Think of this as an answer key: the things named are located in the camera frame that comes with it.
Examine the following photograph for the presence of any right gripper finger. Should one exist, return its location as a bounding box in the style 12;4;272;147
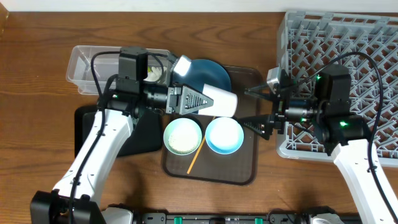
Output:
238;114;274;140
244;83;277;100

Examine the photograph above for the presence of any pink plastic cup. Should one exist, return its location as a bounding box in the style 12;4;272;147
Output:
198;84;238;118

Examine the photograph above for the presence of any light blue bowl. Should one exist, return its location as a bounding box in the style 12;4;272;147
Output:
205;117;244;155

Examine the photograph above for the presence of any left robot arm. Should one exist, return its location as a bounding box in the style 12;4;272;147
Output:
30;47;160;223

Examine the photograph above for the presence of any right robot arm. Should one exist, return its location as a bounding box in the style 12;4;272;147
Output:
238;64;397;223

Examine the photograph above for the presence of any clear plastic waste bin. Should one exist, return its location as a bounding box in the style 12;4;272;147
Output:
66;45;172;95

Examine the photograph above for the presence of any grey plastic dishwasher rack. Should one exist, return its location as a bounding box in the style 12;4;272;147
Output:
276;11;397;168

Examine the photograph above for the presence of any dark blue plate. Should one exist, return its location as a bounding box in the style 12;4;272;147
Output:
172;59;231;91

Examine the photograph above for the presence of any light green bowl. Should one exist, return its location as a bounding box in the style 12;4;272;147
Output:
163;118;202;156

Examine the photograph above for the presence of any wooden chopstick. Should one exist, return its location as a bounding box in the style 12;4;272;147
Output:
187;115;215;175

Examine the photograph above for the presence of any black plastic tray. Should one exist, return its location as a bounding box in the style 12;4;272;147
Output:
74;105;163;157

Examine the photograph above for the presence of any brown serving tray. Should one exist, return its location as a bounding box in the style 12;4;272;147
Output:
162;66;262;185

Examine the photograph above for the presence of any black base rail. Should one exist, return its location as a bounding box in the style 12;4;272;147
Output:
133;211;361;224

